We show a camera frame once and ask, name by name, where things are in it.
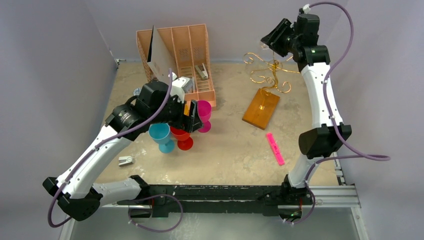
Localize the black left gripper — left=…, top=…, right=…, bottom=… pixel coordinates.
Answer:
left=149, top=92, right=203, bottom=133

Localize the magenta plastic wine glass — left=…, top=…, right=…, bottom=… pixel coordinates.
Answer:
left=197, top=100, right=212, bottom=133

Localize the clear wine glass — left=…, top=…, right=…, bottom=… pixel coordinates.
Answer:
left=258, top=40, right=269, bottom=50

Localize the red plastic wine glass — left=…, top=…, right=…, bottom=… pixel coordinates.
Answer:
left=170, top=126, right=194, bottom=151

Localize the teal wine glass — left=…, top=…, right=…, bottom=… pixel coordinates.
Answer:
left=148, top=123, right=175, bottom=154

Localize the yellow plastic wine glass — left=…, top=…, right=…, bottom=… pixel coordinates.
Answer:
left=184, top=105, right=190, bottom=116

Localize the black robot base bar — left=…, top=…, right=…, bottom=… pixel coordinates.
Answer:
left=118, top=179, right=313, bottom=219

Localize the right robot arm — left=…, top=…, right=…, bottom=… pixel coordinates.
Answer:
left=261, top=13, right=352, bottom=204

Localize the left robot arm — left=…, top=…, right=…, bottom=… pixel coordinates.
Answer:
left=42, top=81, right=203, bottom=221

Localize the grey stapler in organizer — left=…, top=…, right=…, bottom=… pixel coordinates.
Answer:
left=194, top=63, right=209, bottom=80

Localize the small blue white jar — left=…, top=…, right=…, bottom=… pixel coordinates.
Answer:
left=133, top=87, right=142, bottom=96

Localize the white paper folder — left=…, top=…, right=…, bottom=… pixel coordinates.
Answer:
left=147, top=25, right=178, bottom=83

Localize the peach plastic file organizer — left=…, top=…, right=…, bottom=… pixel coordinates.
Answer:
left=157, top=24, right=217, bottom=110

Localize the small white metal clip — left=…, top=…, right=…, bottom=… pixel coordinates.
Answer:
left=118, top=156, right=134, bottom=167

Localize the pink plastic clip tool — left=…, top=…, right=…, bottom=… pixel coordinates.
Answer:
left=265, top=132, right=285, bottom=166

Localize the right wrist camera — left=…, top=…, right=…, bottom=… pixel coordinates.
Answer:
left=296, top=3, right=311, bottom=22

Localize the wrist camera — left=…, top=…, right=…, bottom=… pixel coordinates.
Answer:
left=296, top=3, right=311, bottom=22
left=170, top=76, right=194, bottom=103

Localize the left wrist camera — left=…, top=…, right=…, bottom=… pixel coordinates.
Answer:
left=170, top=76, right=194, bottom=103

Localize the gold wire wine glass rack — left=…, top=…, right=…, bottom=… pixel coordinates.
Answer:
left=242, top=52, right=300, bottom=130

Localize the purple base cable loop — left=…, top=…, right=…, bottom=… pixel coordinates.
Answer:
left=127, top=193, right=184, bottom=233

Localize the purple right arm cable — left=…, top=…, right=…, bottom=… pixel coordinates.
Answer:
left=304, top=1, right=392, bottom=186

